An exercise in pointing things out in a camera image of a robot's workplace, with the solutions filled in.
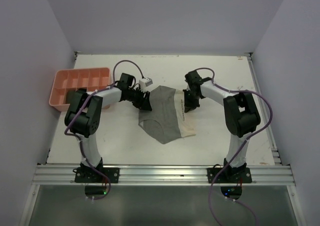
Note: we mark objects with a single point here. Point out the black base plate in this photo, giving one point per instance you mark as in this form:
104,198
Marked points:
231,175
88,176

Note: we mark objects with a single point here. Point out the pink compartment tray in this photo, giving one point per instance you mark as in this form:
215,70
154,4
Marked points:
65,80

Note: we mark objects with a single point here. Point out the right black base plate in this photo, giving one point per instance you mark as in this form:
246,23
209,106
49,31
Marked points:
231,175

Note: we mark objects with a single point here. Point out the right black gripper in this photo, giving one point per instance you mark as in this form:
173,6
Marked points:
188,105

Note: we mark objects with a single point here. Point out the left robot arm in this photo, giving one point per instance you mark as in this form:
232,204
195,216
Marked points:
84,113

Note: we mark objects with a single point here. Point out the grey and cream underwear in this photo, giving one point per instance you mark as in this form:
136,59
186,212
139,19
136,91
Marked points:
168,120

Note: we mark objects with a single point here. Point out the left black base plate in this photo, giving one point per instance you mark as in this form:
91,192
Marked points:
88,176

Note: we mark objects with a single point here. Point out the aluminium mounting rail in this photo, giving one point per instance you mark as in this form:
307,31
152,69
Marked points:
168,175

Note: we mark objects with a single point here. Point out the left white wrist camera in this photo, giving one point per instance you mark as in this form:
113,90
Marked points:
144,83

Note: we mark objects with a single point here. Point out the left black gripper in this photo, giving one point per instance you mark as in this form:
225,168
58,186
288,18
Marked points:
144,105

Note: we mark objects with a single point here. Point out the dark rolled cloth in tray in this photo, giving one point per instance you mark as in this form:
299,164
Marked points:
69,96

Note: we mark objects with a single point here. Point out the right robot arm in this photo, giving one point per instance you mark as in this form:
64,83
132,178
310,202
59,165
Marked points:
240,112

